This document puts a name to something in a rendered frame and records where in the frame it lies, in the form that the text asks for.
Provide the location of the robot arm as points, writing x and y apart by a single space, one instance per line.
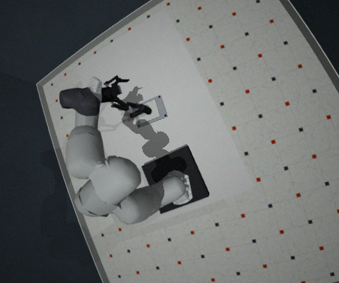
112 187

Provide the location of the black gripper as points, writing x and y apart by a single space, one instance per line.
106 95

